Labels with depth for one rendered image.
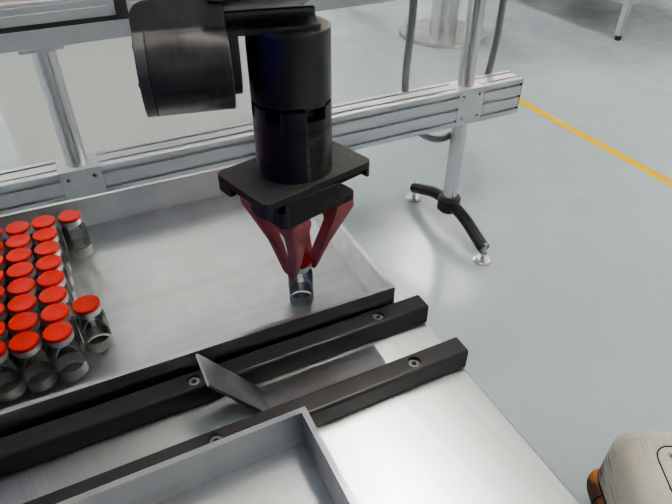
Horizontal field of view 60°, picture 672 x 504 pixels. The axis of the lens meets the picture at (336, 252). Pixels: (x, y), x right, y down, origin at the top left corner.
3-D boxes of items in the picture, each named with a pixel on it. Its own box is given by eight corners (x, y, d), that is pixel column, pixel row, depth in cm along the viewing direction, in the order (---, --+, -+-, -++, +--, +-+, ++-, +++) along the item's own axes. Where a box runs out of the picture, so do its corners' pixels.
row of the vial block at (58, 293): (60, 387, 44) (41, 345, 41) (44, 256, 57) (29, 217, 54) (90, 377, 45) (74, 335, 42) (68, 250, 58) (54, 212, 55)
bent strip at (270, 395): (218, 439, 41) (207, 385, 37) (206, 408, 43) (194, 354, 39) (391, 371, 46) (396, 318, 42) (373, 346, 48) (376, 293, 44)
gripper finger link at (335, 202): (241, 270, 50) (228, 173, 44) (305, 238, 54) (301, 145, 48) (289, 309, 46) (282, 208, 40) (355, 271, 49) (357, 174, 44)
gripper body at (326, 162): (217, 194, 44) (203, 101, 40) (319, 153, 50) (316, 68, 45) (267, 229, 40) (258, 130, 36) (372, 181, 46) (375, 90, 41)
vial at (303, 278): (295, 310, 51) (292, 272, 48) (285, 295, 52) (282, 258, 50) (317, 303, 51) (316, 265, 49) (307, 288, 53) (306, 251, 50)
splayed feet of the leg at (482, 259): (477, 269, 194) (484, 235, 186) (400, 197, 230) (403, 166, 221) (496, 262, 197) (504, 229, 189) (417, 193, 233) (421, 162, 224)
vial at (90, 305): (88, 357, 46) (72, 316, 44) (84, 339, 48) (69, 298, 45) (116, 348, 47) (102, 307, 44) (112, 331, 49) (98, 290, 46)
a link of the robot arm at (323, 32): (340, 15, 35) (319, -6, 40) (227, 23, 34) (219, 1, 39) (340, 121, 39) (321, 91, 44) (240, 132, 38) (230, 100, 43)
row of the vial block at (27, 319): (28, 397, 43) (7, 355, 40) (20, 262, 56) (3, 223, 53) (59, 387, 44) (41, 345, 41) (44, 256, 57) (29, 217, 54)
